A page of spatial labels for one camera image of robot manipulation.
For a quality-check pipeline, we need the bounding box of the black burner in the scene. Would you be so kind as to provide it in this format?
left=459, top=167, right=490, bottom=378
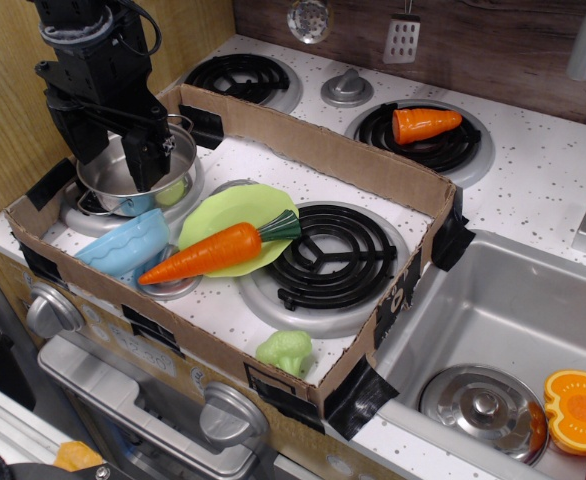
left=239, top=202, right=410, bottom=339
left=345, top=100, right=495, bottom=189
left=184, top=53, right=303, bottom=114

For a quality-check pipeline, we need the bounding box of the light blue plastic bowl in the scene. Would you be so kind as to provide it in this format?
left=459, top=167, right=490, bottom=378
left=75, top=209, right=170, bottom=277

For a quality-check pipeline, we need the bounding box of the orange object bottom left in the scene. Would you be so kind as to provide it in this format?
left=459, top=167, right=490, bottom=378
left=53, top=441, right=104, bottom=472

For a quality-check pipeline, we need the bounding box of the cardboard fence with black tape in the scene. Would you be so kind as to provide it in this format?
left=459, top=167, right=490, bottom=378
left=5, top=85, right=472, bottom=439

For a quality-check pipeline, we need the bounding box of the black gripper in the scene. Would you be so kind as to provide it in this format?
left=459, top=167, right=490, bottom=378
left=35, top=41, right=174, bottom=192

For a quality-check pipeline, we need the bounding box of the silver stove knob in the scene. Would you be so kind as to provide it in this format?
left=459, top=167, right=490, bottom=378
left=132, top=244, right=201, bottom=301
left=320, top=68, right=374, bottom=108

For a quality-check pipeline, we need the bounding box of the front right black burner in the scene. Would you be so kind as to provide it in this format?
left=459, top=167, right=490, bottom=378
left=239, top=202, right=410, bottom=339

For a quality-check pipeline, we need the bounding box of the silver back stove knob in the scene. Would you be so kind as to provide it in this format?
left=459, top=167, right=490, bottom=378
left=320, top=68, right=374, bottom=108

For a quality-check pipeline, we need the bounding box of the small steel pot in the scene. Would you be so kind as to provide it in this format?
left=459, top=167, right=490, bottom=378
left=77, top=117, right=197, bottom=217

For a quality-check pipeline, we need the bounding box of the silver oven knob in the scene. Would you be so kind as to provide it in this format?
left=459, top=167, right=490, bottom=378
left=26, top=282, right=85, bottom=339
left=199, top=382, right=269, bottom=449

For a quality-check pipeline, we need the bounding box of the hanging silver strainer ladle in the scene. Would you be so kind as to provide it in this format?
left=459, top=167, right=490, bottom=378
left=286, top=0, right=333, bottom=45

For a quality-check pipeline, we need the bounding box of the light green plastic plate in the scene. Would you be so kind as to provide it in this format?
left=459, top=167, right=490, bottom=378
left=177, top=184, right=299, bottom=278

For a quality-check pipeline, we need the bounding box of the back right black burner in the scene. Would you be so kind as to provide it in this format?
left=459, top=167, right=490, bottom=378
left=345, top=100, right=495, bottom=189

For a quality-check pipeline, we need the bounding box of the orange toy fruit half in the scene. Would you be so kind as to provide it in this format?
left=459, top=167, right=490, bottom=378
left=544, top=370, right=586, bottom=456

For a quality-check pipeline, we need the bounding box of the hanging silver spatula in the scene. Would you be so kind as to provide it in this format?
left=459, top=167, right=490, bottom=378
left=383, top=1, right=421, bottom=65

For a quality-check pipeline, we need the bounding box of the back left black burner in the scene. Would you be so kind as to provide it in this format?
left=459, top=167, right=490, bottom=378
left=184, top=53, right=303, bottom=114

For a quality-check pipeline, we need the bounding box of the silver sink basin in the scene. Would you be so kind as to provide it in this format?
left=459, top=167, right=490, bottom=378
left=376, top=231, right=586, bottom=479

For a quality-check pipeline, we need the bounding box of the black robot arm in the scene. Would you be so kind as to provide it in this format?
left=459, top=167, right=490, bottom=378
left=35, top=1, right=174, bottom=192

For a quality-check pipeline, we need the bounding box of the steel pot lid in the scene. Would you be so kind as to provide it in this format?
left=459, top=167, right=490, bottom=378
left=417, top=364, right=549, bottom=465

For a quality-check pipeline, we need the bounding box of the silver right oven knob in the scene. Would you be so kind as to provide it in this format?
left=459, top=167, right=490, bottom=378
left=199, top=382, right=269, bottom=449

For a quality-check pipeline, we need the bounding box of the orange toy carrot piece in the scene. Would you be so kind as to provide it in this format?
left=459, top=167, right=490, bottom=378
left=392, top=108, right=463, bottom=145

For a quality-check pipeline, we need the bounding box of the silver left oven knob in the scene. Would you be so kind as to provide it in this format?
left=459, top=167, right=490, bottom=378
left=26, top=282, right=85, bottom=339

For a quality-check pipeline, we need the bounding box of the orange toy carrot green top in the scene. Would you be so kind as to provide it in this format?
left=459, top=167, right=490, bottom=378
left=138, top=210, right=302, bottom=285

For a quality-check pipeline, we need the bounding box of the silver middle stove knob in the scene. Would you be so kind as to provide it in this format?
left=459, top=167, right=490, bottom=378
left=132, top=244, right=201, bottom=301

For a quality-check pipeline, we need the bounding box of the silver oven door handle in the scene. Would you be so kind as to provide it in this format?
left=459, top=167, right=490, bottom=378
left=38, top=334, right=273, bottom=479

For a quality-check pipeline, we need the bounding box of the green toy broccoli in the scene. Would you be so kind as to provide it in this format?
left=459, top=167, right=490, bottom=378
left=255, top=330, right=312, bottom=377

